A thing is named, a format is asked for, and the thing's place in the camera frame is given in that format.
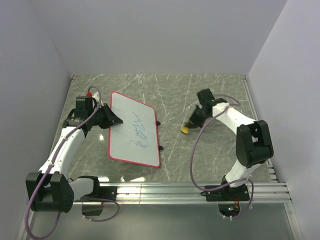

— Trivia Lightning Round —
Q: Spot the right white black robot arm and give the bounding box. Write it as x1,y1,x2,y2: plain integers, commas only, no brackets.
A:
180,88,274,200

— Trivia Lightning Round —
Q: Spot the right side aluminium rail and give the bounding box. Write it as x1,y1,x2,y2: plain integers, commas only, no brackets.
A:
240,74,285,184

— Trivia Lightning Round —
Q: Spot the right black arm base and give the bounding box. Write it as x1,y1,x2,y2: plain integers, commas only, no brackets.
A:
200,184,250,202

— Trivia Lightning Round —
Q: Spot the whiteboard wire stand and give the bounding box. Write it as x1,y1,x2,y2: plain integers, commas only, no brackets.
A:
155,120,164,151

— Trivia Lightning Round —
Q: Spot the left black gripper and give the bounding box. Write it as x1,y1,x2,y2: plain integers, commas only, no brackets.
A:
89,103,123,129

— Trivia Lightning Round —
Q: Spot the pink framed whiteboard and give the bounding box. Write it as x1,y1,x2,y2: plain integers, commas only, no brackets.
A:
108,91,161,168

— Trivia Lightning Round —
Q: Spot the yellow bone shaped eraser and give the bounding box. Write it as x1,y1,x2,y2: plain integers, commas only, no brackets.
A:
180,127,189,135

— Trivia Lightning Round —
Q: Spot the aluminium mounting rail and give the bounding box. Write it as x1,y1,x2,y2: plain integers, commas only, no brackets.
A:
100,182,292,205

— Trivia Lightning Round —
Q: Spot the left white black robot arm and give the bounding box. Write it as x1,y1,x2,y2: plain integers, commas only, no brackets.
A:
25,93,123,213

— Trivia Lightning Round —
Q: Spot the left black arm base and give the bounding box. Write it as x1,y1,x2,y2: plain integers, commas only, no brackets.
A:
76,185,118,202

